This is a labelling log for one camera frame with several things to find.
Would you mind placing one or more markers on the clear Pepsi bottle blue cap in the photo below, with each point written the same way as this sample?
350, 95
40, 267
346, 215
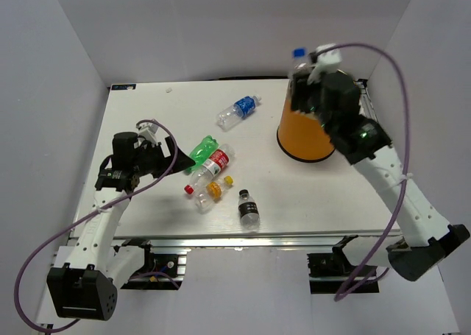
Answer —
300, 62

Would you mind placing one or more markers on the clear bottle blue label white cap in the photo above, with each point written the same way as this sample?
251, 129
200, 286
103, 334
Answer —
237, 112

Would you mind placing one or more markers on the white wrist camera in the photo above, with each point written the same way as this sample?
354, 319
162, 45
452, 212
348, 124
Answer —
146, 131
325, 59

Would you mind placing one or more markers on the blue sticker on table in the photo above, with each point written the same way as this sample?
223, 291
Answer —
123, 87

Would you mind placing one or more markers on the aluminium table frame rail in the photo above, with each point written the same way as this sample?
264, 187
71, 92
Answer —
300, 204

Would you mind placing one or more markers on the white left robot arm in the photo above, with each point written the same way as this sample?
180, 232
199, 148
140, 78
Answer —
86, 286

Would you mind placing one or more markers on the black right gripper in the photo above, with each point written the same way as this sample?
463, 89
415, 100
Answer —
299, 90

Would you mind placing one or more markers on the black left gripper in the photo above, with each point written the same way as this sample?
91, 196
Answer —
166, 162

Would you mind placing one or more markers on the green plastic bottle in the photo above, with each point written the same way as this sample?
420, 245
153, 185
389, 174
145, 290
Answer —
201, 152

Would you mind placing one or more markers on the orange cylindrical bin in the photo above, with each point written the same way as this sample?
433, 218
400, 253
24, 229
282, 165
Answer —
300, 137

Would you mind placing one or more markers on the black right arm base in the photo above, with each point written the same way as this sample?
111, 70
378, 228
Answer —
327, 272

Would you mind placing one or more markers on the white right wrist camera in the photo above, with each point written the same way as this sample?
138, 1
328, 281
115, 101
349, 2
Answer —
325, 59

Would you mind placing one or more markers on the clear bottle black label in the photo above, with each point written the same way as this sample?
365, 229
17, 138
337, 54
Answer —
248, 211

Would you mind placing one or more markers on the clear bottle red label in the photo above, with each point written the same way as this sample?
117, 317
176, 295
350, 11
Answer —
211, 168

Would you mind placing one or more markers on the clear bottle orange label yellow cap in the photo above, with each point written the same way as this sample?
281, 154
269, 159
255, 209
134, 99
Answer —
212, 193

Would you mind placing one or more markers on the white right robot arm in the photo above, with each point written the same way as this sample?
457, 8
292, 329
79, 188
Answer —
426, 236

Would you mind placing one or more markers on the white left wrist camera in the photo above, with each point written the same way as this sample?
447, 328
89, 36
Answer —
146, 131

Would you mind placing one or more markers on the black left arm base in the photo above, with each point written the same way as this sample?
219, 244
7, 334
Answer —
162, 270

